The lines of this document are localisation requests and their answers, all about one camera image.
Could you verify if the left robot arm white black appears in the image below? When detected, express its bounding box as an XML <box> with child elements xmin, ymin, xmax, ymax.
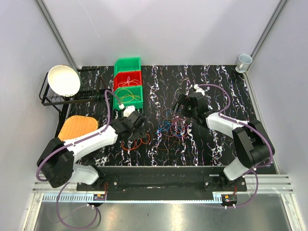
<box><xmin>36</xmin><ymin>111</ymin><xmax>146</xmax><ymax>191</ymax></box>

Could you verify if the brown cable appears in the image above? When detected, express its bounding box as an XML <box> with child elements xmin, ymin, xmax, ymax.
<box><xmin>156</xmin><ymin>129</ymin><xmax>187</xmax><ymax>152</ymax></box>

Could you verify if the black wire dish rack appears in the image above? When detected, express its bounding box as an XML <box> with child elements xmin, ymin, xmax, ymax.
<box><xmin>38</xmin><ymin>66</ymin><xmax>107</xmax><ymax>137</ymax></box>

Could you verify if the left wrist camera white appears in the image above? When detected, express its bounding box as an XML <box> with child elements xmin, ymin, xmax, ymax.
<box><xmin>119</xmin><ymin>104</ymin><xmax>136</xmax><ymax>118</ymax></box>

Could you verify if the white cable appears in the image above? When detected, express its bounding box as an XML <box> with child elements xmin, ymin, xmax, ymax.
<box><xmin>119</xmin><ymin>76</ymin><xmax>141</xmax><ymax>88</ymax></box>

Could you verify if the white bowl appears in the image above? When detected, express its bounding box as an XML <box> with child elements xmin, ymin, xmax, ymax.
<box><xmin>47</xmin><ymin>65</ymin><xmax>81</xmax><ymax>97</ymax></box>

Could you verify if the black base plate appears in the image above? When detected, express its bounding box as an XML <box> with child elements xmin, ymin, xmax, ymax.
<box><xmin>76</xmin><ymin>165</ymin><xmax>248</xmax><ymax>202</ymax></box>

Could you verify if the far green storage bin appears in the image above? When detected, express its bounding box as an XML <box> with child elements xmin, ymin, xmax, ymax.
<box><xmin>114</xmin><ymin>57</ymin><xmax>141</xmax><ymax>76</ymax></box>

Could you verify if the white mug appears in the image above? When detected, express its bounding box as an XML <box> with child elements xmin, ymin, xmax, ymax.
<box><xmin>235</xmin><ymin>54</ymin><xmax>253</xmax><ymax>73</ymax></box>

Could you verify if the orange woven basket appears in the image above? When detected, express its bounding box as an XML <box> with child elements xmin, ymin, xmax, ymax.
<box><xmin>57</xmin><ymin>115</ymin><xmax>99</xmax><ymax>141</ymax></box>

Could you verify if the near green storage bin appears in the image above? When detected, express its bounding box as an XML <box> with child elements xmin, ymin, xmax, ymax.
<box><xmin>114</xmin><ymin>85</ymin><xmax>143</xmax><ymax>109</ymax></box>

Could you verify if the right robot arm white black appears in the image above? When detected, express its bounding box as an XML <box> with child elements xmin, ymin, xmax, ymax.
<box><xmin>173</xmin><ymin>92</ymin><xmax>275</xmax><ymax>191</ymax></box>

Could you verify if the pink cable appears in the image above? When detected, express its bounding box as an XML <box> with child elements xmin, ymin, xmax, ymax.
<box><xmin>161</xmin><ymin>108</ymin><xmax>190</xmax><ymax>139</ymax></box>

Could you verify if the yellow cable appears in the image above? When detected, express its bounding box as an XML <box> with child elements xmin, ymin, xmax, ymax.
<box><xmin>115</xmin><ymin>87</ymin><xmax>141</xmax><ymax>104</ymax></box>

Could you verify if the red storage bin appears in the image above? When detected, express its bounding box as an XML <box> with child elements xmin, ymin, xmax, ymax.
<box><xmin>114</xmin><ymin>71</ymin><xmax>142</xmax><ymax>91</ymax></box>

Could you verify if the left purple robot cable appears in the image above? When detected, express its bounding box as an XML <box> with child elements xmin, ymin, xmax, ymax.
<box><xmin>35</xmin><ymin>89</ymin><xmax>126</xmax><ymax>229</ymax></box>

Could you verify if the green storage bin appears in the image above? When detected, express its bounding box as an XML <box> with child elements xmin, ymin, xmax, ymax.
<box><xmin>114</xmin><ymin>57</ymin><xmax>141</xmax><ymax>76</ymax></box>
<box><xmin>114</xmin><ymin>85</ymin><xmax>143</xmax><ymax>109</ymax></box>

